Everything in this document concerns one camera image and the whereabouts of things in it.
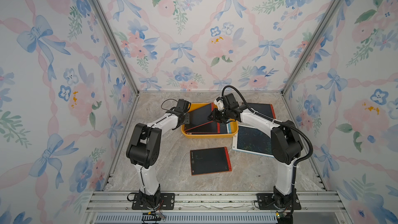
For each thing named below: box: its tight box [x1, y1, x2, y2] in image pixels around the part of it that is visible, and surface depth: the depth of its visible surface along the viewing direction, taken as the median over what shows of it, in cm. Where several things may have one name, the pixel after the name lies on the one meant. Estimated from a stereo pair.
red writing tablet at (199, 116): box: [184, 102, 215, 132], surface depth 105 cm
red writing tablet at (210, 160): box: [189, 146, 233, 176], surface depth 88 cm
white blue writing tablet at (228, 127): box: [226, 122, 232, 135], surface depth 102 cm
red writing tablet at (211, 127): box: [184, 120, 221, 134], surface depth 97 cm
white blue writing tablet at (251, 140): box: [232, 124, 275, 158], surface depth 94 cm
